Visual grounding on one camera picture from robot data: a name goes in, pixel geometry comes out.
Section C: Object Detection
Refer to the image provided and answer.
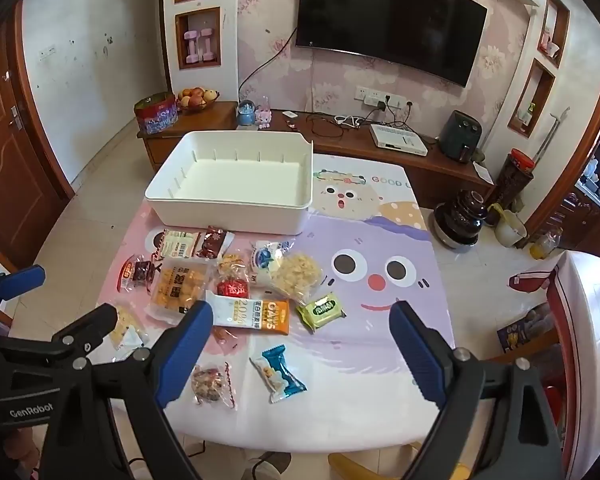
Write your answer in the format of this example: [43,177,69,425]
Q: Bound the wooden television cabinet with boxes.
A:
[136,101,496,211]

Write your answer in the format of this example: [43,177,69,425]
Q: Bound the pink dumbbell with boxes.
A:
[184,30,202,63]
[200,27,217,61]

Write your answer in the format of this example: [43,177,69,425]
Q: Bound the dark green air fryer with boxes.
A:
[438,110,485,165]

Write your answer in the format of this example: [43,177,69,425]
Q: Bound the dark container with red lid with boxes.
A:
[485,149,537,226]

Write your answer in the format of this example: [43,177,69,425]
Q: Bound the red candy packet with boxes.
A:
[216,277,253,301]

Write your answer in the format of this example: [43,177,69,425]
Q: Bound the green snack packet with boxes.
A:
[295,292,347,333]

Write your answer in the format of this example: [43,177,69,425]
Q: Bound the pink toy figure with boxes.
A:
[255,96,275,128]

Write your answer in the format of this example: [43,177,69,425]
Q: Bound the cartoon face table mat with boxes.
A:
[94,154,455,453]

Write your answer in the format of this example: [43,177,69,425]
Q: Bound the white set-top box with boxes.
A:
[369,124,430,153]

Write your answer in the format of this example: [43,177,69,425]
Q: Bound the bowl of fruit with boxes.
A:
[175,87,221,113]

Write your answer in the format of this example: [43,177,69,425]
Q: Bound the clear rice cracker packet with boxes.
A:
[270,252,326,306]

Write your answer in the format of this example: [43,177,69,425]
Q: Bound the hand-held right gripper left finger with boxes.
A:
[40,300,216,480]

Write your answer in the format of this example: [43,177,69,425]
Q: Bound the red jujube snack packet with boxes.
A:
[117,255,156,291]

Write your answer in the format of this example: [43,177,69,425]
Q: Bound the white paper sheet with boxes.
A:
[472,162,496,186]

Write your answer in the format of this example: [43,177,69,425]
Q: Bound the white plastic pitcher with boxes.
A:
[490,203,528,248]

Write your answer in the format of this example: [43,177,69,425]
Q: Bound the printed white red cover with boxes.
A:
[545,250,600,480]

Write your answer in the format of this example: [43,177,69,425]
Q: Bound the blue toy box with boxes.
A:
[496,305,561,356]

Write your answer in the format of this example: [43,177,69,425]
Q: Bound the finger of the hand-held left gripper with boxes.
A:
[52,302,118,356]
[0,265,47,311]

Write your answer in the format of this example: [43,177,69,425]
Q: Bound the clear yellowish snack packet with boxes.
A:
[107,305,148,353]

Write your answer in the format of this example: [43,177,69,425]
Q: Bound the person's left hand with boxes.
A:
[7,427,43,480]

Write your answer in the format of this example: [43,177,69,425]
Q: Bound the small orange snack packet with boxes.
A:
[211,327,241,353]

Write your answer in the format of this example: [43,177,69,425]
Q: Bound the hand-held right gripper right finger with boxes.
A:
[389,300,566,480]

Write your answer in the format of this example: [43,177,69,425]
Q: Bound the white wall sockets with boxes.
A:
[355,86,415,108]

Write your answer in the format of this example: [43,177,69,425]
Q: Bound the black television cable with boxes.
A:
[237,27,301,106]

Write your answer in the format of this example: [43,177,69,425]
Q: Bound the black wall television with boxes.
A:
[295,0,488,88]

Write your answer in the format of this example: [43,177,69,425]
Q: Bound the blue candy packet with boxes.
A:
[249,344,308,405]

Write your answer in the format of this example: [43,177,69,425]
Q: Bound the small clear orange packet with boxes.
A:
[216,252,248,281]

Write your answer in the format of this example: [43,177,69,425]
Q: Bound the yellow oil bottle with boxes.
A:
[530,227,563,261]

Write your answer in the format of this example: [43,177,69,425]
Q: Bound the clear nut mix packet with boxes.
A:
[190,362,238,411]

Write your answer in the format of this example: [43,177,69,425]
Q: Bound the red round tin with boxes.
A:
[133,92,179,136]

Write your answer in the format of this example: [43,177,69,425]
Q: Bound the dark red snack packet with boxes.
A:
[196,225,235,260]

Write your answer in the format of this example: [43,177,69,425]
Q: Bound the beige labelled bread packet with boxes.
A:
[157,229,201,260]

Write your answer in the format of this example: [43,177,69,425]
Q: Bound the yellow stool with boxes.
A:
[327,452,473,480]

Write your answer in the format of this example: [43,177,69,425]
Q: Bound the blue white snack packet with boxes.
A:
[250,240,293,286]

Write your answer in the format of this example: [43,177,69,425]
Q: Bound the white orange bar packet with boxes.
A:
[205,290,291,337]

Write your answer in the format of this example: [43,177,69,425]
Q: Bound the brown wooden door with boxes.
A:
[0,25,76,273]

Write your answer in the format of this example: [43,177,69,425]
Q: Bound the white plastic storage bin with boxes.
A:
[145,131,314,236]

